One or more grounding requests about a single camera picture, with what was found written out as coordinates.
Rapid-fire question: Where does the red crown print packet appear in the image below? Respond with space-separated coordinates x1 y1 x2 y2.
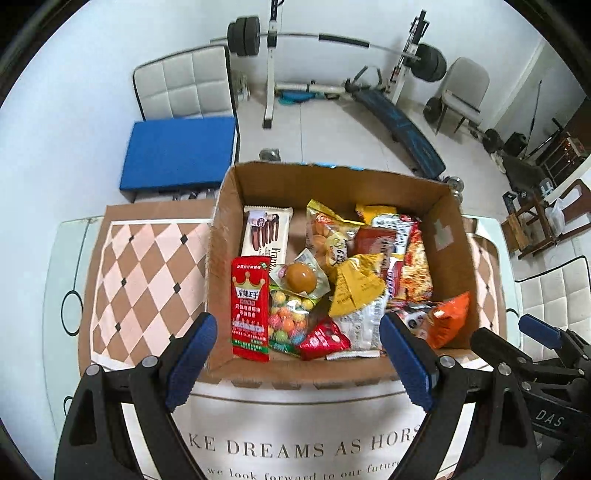
230 256 272 363

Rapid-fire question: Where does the cardboard box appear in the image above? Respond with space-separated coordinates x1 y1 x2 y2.
205 161 483 386

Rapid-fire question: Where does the barbell with black plates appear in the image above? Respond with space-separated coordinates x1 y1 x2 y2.
226 16 448 83

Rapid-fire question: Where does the orange snack packet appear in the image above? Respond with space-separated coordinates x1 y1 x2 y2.
425 292 471 349

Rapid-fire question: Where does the teal object under rack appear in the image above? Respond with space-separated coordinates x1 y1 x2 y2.
277 91 315 106

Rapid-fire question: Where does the yellow snack packet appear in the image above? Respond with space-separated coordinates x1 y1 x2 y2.
328 253 387 318

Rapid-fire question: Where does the small yellow packet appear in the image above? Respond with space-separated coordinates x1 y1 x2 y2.
355 204 398 227

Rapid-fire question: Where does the yellow biscuit bag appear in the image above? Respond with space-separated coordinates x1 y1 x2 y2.
305 199 365 271

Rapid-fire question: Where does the black blue sit-up bench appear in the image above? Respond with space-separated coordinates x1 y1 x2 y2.
344 65 448 181

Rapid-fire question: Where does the red orange noodle packet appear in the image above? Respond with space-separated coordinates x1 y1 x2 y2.
372 215 435 301

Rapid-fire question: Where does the white quilted chair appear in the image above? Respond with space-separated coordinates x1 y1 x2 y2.
133 45 241 123
512 251 591 352

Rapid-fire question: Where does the black white snack packet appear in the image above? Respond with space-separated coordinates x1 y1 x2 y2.
392 300 437 340

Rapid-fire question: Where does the checkered printed tablecloth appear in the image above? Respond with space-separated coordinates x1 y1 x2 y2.
78 205 509 480

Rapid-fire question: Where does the colourful candy ball bag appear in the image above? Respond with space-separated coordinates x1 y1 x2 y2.
268 286 319 356

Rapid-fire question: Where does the blue cushion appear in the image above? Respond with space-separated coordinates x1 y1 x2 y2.
119 116 237 192

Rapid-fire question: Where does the grey snack packet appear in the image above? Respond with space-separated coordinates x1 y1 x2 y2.
330 295 391 358

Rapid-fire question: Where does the small red snack packet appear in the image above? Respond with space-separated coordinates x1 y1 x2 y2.
298 318 352 361

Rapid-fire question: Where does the chocolate biscuit stick packet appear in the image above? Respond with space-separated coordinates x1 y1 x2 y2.
242 205 294 278

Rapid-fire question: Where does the clear packet with brown egg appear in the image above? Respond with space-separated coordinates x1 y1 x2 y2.
270 249 331 301

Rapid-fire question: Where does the brown red snack packet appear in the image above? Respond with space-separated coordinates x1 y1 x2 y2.
353 226 400 259

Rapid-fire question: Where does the grey chair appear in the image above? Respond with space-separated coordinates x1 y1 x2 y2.
436 56 491 134

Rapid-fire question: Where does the wooden stool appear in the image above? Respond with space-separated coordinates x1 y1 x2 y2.
501 180 591 259

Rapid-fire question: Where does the white plastic bag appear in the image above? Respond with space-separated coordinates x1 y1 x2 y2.
545 198 566 232

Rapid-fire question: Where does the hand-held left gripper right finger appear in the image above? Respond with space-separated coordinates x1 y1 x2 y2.
379 313 541 480

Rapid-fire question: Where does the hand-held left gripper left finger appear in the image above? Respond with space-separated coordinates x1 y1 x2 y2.
55 311 219 480

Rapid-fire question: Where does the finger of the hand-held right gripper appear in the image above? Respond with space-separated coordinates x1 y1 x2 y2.
470 327 568 393
518 314 591 370

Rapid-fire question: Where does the white barbell rack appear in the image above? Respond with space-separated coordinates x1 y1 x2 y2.
261 0 430 130

